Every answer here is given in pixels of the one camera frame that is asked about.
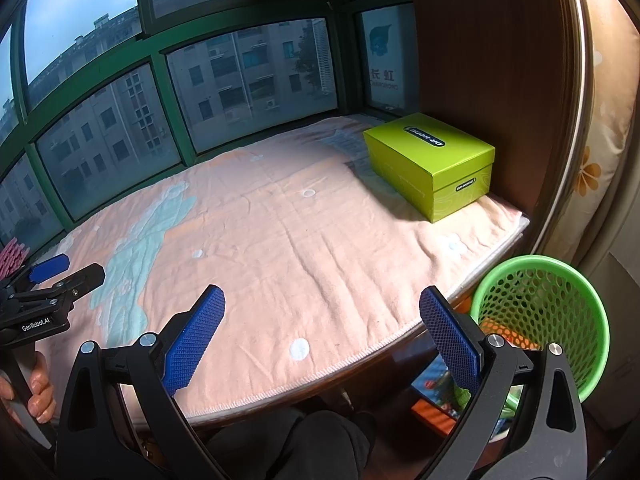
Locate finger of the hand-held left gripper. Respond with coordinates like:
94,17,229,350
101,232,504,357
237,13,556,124
20,263,106,308
0,253,71,297

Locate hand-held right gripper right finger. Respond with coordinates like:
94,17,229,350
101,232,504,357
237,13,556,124
419,286,590,480

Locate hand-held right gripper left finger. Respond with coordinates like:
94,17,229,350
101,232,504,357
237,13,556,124
54,284,227,480

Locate green mesh basket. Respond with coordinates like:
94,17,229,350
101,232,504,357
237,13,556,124
470,255,611,418

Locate person's left hand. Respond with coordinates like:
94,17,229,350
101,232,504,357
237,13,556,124
0,350,57,427

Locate pink slatted rack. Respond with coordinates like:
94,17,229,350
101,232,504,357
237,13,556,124
0,237,30,282

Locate colourful printed box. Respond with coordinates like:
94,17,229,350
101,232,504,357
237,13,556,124
411,355,508,439

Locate pink printed blanket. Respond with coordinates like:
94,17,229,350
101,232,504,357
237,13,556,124
30,114,526,416

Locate person's dark pants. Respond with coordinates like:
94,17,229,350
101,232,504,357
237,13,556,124
205,406,379,480

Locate grey apartment building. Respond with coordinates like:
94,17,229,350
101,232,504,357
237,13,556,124
0,5,336,241

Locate green cardboard box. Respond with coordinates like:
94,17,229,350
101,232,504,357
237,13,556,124
362,112,496,223

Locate printed carton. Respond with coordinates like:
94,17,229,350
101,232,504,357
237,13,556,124
359,2,417,112

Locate tree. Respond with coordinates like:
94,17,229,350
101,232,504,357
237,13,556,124
294,22,326,97

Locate brown wooden panel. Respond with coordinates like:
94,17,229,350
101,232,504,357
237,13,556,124
409,0,587,257

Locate white louvred panel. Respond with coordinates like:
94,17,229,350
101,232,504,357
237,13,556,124
312,19,335,95

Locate green window frame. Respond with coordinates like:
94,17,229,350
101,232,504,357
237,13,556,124
0,0,417,258

